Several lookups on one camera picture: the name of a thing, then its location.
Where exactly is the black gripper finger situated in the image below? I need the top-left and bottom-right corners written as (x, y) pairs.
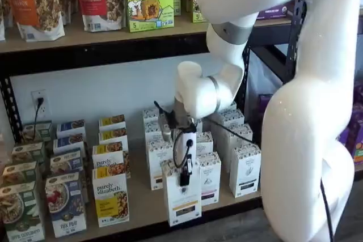
top-left (179, 154), bottom-right (193, 186)

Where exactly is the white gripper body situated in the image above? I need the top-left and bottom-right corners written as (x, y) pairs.
top-left (178, 128), bottom-right (197, 169)

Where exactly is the wooden shelf board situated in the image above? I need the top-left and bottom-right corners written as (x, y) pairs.
top-left (0, 9), bottom-right (293, 54)
top-left (16, 120), bottom-right (263, 240)

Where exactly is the white box dark strip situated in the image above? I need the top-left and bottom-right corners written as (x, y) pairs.
top-left (223, 124), bottom-right (254, 163)
top-left (218, 109), bottom-right (245, 132)
top-left (222, 100), bottom-right (238, 112)
top-left (229, 142), bottom-right (262, 199)

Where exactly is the white yellow granola box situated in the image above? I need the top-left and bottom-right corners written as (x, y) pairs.
top-left (92, 165), bottom-right (130, 228)
top-left (98, 114), bottom-right (126, 131)
top-left (98, 127), bottom-right (129, 145)
top-left (92, 141), bottom-right (131, 179)

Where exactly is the blue cereal box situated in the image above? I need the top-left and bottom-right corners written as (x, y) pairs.
top-left (56, 119), bottom-right (86, 138)
top-left (50, 148), bottom-right (85, 176)
top-left (53, 133), bottom-right (86, 155)
top-left (45, 171), bottom-right (87, 239)

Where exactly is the green cereal box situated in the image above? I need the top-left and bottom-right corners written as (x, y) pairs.
top-left (11, 141), bottom-right (45, 165)
top-left (22, 120), bottom-right (53, 143)
top-left (2, 161), bottom-right (40, 189)
top-left (0, 181), bottom-right (46, 242)

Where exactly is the blue Zbar box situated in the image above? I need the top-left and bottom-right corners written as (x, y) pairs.
top-left (256, 1), bottom-right (293, 22)

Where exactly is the black metal shelving rack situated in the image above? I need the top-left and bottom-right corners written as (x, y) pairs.
top-left (0, 0), bottom-right (309, 242)

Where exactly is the granola bag blue label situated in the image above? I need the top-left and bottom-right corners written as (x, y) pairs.
top-left (0, 0), bottom-right (7, 41)

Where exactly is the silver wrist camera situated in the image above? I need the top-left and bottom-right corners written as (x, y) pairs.
top-left (158, 114), bottom-right (173, 141)

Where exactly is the black camera cable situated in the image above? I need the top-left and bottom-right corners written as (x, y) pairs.
top-left (154, 100), bottom-right (174, 118)

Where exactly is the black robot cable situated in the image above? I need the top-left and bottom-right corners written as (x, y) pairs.
top-left (209, 120), bottom-right (335, 242)

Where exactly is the white wall outlet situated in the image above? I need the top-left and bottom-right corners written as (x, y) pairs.
top-left (31, 90), bottom-right (48, 115)

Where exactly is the black power plug cable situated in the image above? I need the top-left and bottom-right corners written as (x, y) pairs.
top-left (34, 97), bottom-right (44, 141)

